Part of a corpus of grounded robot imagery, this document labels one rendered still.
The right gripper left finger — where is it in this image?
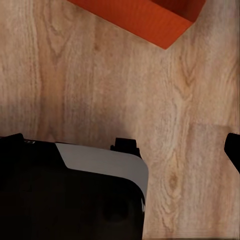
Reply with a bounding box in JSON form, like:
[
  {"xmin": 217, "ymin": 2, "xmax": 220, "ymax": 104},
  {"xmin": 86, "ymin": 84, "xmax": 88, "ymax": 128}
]
[{"xmin": 0, "ymin": 133, "xmax": 26, "ymax": 193}]

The storage box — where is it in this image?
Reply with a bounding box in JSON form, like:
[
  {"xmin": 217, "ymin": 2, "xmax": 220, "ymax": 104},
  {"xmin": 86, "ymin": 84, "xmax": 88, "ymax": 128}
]
[{"xmin": 67, "ymin": 0, "xmax": 206, "ymax": 50}]

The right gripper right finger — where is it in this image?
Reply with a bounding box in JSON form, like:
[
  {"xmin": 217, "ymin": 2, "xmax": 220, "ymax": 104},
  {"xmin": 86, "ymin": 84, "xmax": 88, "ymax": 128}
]
[{"xmin": 224, "ymin": 132, "xmax": 240, "ymax": 173}]

